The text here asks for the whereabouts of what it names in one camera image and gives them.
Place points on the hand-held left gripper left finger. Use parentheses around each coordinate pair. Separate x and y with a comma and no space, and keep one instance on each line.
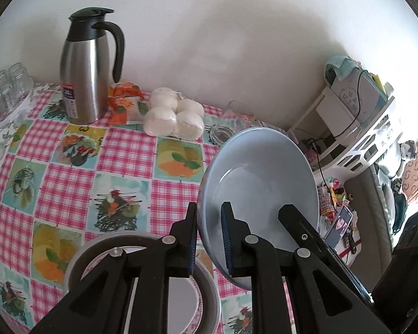
(192,240)

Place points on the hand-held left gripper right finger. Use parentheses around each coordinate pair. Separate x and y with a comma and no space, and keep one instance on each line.
(226,236)

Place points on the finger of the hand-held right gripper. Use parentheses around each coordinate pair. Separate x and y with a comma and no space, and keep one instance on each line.
(299,226)

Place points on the small pale blue bowl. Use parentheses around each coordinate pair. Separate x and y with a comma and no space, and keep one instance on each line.
(261,181)

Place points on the floral rimmed round plate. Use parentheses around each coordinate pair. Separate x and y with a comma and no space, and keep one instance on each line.
(181,306)

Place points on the smartphone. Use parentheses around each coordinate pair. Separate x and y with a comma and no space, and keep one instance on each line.
(339,226)

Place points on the colourful snack packets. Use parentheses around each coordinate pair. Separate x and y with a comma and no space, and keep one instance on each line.
(329,198)

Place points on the grey sofa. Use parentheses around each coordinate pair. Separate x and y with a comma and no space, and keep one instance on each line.
(365,208)

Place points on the glass ashtray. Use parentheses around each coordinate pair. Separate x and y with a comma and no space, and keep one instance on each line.
(221,135)

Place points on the white shelf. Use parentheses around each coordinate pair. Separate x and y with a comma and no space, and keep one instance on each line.
(365,149)

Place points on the glass measuring cup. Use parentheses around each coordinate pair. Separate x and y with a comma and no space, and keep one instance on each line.
(242,116)

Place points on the bag of steamed buns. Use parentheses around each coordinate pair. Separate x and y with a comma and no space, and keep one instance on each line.
(170,114)

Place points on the plush toy dog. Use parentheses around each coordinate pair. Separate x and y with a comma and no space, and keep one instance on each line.
(408,149)

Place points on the white appliance box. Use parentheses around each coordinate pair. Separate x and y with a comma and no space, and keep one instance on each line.
(348,97)

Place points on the orange snack packet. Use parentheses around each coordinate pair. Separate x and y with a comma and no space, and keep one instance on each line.
(125,102)

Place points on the teal cloth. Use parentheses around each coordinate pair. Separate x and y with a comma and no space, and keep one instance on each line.
(341,66)

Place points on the stainless steel thermos jug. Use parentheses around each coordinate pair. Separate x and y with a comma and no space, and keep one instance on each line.
(87,73)

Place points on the grey leaf print tablecloth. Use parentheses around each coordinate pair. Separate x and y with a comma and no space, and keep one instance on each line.
(0,135)

